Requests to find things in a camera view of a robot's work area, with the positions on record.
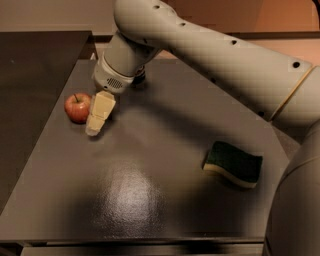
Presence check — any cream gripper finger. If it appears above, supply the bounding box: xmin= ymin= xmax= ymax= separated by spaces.
xmin=85 ymin=91 xmax=116 ymax=136

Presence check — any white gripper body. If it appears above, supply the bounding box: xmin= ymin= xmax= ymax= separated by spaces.
xmin=92 ymin=55 xmax=138 ymax=94

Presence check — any red apple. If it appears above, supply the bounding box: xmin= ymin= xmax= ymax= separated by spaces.
xmin=64 ymin=93 xmax=91 ymax=124

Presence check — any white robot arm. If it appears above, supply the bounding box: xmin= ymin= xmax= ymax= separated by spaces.
xmin=86 ymin=0 xmax=320 ymax=256

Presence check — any dark blue soda can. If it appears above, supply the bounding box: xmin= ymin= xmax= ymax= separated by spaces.
xmin=133 ymin=66 xmax=145 ymax=84

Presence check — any green and yellow sponge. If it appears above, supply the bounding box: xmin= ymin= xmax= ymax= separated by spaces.
xmin=203 ymin=141 xmax=263 ymax=189

